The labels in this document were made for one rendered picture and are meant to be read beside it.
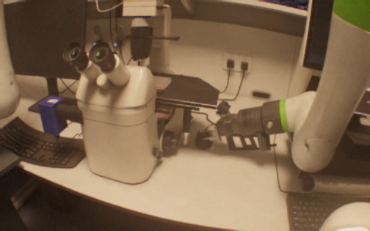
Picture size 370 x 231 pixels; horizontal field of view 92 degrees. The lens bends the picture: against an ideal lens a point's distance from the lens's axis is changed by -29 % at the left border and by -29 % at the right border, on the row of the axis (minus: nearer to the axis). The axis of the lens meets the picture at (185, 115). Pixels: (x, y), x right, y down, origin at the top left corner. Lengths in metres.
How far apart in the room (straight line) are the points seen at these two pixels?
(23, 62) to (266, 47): 1.19
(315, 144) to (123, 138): 0.42
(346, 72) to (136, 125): 0.44
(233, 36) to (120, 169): 0.86
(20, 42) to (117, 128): 0.76
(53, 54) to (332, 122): 0.96
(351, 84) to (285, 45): 0.89
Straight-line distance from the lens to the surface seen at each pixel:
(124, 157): 0.60
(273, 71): 1.27
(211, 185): 0.67
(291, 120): 0.62
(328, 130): 0.46
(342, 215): 0.26
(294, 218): 0.62
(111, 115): 0.55
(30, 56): 1.12
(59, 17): 0.98
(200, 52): 1.25
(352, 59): 0.37
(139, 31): 0.70
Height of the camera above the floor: 1.20
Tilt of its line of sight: 26 degrees down
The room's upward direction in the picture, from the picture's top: 4 degrees clockwise
